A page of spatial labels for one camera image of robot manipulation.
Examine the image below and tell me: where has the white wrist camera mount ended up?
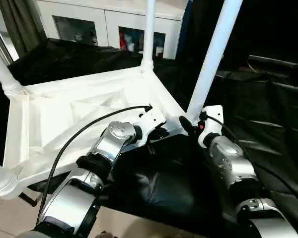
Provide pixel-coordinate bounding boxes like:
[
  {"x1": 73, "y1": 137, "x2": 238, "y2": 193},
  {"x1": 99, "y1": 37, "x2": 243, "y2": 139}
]
[
  {"x1": 133, "y1": 108, "x2": 167, "y2": 147},
  {"x1": 198, "y1": 105, "x2": 224, "y2": 149}
]

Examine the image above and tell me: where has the black rod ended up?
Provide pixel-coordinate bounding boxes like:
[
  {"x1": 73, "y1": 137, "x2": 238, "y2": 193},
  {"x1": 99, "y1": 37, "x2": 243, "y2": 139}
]
[{"x1": 248, "y1": 55, "x2": 298, "y2": 70}]

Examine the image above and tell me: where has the grey curtain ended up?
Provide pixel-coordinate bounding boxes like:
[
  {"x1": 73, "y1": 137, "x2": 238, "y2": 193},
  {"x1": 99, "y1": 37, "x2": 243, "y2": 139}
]
[{"x1": 0, "y1": 0, "x2": 47, "y2": 60}]

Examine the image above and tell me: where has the black box with gold label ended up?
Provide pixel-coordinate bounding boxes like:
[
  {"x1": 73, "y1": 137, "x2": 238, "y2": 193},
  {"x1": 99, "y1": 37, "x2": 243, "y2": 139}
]
[{"x1": 178, "y1": 0, "x2": 249, "y2": 73}]

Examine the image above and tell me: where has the white plastic table top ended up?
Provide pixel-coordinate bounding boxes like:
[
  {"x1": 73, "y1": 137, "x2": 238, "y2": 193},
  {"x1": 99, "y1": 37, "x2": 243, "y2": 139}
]
[{"x1": 0, "y1": 66, "x2": 190, "y2": 201}]

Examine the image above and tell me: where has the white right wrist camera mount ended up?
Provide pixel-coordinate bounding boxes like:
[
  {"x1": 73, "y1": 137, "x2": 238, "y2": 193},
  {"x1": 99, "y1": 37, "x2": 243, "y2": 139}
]
[{"x1": 198, "y1": 105, "x2": 224, "y2": 149}]

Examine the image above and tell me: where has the white plastic table leg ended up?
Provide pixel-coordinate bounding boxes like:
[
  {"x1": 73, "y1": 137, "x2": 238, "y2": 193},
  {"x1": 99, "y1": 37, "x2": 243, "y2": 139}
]
[
  {"x1": 140, "y1": 0, "x2": 156, "y2": 74},
  {"x1": 186, "y1": 0, "x2": 244, "y2": 125},
  {"x1": 0, "y1": 41, "x2": 25, "y2": 97},
  {"x1": 0, "y1": 158, "x2": 20, "y2": 199}
]

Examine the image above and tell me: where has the black stand foot bar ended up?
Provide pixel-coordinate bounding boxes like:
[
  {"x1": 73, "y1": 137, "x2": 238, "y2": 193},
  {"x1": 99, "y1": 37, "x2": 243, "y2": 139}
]
[{"x1": 18, "y1": 191, "x2": 38, "y2": 208}]

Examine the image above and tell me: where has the black mat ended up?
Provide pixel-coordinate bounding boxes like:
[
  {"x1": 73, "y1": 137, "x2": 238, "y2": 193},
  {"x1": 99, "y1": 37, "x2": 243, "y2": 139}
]
[{"x1": 0, "y1": 37, "x2": 298, "y2": 238}]

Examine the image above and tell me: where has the white cabinet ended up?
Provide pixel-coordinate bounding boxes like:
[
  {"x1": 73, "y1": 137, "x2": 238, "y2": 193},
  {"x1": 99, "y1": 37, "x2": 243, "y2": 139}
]
[{"x1": 37, "y1": 0, "x2": 187, "y2": 60}]

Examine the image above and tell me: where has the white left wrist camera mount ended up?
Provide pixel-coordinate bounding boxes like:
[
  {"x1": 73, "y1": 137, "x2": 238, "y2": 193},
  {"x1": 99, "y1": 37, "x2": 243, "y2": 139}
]
[{"x1": 133, "y1": 108, "x2": 167, "y2": 147}]

